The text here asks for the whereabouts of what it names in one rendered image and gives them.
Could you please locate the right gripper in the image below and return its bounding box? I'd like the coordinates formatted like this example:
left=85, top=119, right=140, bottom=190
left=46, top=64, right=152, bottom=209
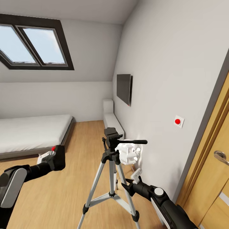
left=121, top=176, right=146, bottom=197

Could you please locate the camera tripod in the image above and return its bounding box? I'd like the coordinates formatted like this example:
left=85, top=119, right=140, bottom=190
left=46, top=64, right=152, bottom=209
left=77, top=127, right=148, bottom=229

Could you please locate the digital camera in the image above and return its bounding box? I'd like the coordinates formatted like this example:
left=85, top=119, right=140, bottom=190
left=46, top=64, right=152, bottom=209
left=46, top=145, right=66, bottom=171

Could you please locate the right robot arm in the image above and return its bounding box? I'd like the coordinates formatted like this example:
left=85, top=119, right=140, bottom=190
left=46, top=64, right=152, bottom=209
left=121, top=168, right=199, bottom=229

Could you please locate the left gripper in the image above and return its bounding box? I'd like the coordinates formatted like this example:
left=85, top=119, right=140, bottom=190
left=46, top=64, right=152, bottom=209
left=36, top=159, right=59, bottom=178

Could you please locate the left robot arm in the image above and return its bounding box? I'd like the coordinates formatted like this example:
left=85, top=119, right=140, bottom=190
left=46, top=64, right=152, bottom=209
left=0, top=151, right=59, bottom=229

